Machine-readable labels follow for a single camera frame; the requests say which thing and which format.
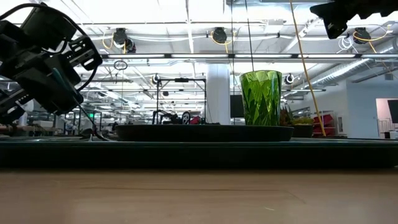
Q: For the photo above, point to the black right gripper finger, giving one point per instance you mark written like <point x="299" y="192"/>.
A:
<point x="332" y="11"/>
<point x="335" y="28"/>

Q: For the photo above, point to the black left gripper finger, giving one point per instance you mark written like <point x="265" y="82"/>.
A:
<point x="46" y="93"/>
<point x="70" y="71"/>

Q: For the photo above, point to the green faceted plastic cup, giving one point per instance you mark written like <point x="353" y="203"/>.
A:
<point x="261" y="99"/>

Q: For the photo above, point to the dark round plate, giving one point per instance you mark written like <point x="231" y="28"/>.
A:
<point x="202" y="133"/>

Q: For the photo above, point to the dark green serving tray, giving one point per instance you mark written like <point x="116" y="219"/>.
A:
<point x="186" y="154"/>

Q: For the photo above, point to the red storage bin shelf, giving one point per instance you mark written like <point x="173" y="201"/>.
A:
<point x="329" y="123"/>

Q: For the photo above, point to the potted plant black pot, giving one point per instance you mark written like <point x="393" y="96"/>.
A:
<point x="303" y="129"/>

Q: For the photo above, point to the long ceiling light bar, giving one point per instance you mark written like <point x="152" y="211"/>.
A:
<point x="217" y="56"/>

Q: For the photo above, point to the white ghost mask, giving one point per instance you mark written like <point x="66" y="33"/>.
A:
<point x="186" y="118"/>

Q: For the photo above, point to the black standing monitor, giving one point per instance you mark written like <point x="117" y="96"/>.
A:
<point x="236" y="105"/>

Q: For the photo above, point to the white building pillar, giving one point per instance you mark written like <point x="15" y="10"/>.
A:
<point x="218" y="93"/>

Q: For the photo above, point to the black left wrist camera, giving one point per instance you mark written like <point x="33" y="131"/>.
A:
<point x="46" y="26"/>

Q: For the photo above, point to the black metal frame stand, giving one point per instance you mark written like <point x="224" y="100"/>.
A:
<point x="157" y="99"/>

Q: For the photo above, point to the dark wall screen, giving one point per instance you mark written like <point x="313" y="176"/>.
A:
<point x="393" y="110"/>

